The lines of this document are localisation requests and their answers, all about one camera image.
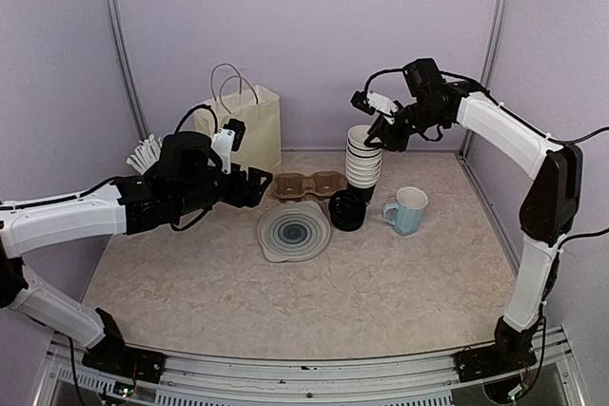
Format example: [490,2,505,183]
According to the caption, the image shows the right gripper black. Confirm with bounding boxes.
[364,97,447,151]

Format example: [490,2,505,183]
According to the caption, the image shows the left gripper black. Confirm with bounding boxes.
[174,163,273,217]

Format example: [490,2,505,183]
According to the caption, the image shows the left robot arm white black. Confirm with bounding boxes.
[1,128,273,373]

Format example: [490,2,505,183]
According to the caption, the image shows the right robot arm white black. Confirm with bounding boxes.
[351,58,582,372]

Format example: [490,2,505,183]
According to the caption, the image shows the stack of paper cups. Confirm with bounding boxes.
[345,125,383,204]

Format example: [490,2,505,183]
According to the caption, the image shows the brown cardboard cup carrier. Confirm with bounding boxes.
[270,171,347,202]

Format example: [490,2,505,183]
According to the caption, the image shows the grey spiral pattern plate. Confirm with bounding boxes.
[257,202,331,263]

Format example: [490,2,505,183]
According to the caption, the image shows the stack of black lids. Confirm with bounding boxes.
[328,189,366,232]

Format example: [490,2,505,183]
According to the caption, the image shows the light blue ceramic mug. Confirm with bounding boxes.
[383,186,429,236]

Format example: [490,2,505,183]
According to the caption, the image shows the cup of white straws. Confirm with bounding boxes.
[126,134,163,175]

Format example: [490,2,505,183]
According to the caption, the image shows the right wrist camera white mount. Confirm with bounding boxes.
[350,91,399,117]

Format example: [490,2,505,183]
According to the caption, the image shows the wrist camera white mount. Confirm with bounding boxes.
[350,91,399,117]
[211,118,246,174]

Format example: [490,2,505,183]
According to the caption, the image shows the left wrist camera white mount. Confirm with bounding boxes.
[211,118,246,174]

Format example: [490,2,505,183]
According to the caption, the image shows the cream paper bag with handles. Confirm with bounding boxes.
[205,63,282,172]

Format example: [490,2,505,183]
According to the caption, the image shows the aluminium front rail frame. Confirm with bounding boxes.
[32,324,584,406]

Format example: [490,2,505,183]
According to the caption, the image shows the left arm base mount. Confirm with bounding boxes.
[82,346,167,384]

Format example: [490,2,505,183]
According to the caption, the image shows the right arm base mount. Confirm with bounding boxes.
[453,345,537,382]

